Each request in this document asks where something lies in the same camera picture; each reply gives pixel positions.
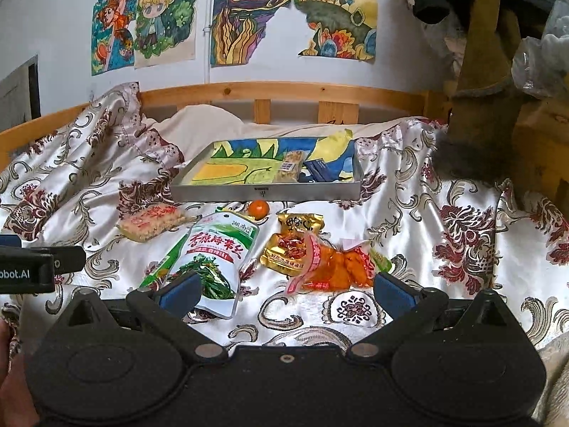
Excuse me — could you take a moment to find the coloured drawing tray liner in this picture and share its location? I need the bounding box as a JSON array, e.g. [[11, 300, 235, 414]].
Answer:
[[189, 138, 356, 185]]

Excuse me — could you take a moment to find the rice cracker clear packet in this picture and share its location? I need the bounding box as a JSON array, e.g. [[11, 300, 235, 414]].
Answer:
[[116, 202, 188, 243]]

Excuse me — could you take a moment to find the long green snack packet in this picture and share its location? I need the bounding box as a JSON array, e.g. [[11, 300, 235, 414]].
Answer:
[[139, 231, 190, 290]]

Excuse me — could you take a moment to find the small bright green packet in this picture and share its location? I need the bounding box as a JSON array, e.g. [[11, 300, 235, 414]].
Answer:
[[370, 248, 394, 275]]

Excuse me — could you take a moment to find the nut bar clear packet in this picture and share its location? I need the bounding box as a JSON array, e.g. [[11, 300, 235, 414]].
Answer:
[[272, 150, 308, 184]]

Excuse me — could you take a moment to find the wooden bed headboard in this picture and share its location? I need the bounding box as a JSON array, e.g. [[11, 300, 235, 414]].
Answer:
[[0, 81, 451, 165]]

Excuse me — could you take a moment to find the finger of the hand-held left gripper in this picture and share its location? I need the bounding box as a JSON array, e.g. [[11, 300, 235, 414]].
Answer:
[[52, 246, 87, 275]]

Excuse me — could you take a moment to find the yellow wooden box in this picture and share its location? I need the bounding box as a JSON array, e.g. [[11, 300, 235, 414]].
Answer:
[[510, 97, 569, 207]]

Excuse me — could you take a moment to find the blond figure wall drawing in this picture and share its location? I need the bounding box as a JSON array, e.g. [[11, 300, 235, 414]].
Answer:
[[132, 0, 199, 70]]

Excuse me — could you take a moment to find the metal tray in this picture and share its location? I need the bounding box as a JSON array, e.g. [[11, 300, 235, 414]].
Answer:
[[169, 136, 363, 203]]

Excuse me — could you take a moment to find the white wall conduit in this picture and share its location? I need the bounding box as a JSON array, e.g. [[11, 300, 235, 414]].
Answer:
[[203, 0, 213, 84]]

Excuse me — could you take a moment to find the clear plastic bag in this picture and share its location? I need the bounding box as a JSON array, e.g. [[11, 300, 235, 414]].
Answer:
[[510, 0, 569, 99]]

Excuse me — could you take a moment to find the swirl pattern wall drawing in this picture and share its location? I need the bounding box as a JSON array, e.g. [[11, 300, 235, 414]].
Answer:
[[210, 0, 297, 69]]

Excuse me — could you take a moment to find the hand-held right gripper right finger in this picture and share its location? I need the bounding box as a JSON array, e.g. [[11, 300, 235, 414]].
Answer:
[[347, 272, 519, 363]]

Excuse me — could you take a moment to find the grey wall picture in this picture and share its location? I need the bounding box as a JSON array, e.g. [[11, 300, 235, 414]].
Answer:
[[0, 55, 42, 122]]

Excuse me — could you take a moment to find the green seaweed pouch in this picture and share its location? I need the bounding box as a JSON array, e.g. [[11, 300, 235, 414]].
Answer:
[[164, 208, 259, 320]]

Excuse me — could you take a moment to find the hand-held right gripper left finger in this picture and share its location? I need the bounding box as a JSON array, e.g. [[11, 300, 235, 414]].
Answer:
[[58, 272, 227, 363]]

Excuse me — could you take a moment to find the orange snack clear packet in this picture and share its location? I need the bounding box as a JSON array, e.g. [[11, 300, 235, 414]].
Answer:
[[284, 230, 378, 295]]

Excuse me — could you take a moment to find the gold snack packet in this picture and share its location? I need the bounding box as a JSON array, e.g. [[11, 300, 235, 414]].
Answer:
[[260, 212, 326, 277]]

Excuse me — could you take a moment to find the cream pillow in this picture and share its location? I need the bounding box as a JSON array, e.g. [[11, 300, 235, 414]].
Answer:
[[147, 106, 427, 161]]

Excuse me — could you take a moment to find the person's left forearm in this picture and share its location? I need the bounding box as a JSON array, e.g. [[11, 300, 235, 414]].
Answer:
[[0, 320, 34, 427]]

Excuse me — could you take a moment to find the red-haired figure wall drawing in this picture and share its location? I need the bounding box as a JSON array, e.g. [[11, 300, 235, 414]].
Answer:
[[91, 0, 137, 77]]

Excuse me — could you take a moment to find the yellow snack packet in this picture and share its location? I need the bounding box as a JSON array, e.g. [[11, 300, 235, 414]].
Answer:
[[302, 159, 335, 183], [311, 129, 355, 165]]

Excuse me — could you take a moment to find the landscape wall drawing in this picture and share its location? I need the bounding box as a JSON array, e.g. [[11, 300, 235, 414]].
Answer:
[[292, 0, 379, 64]]

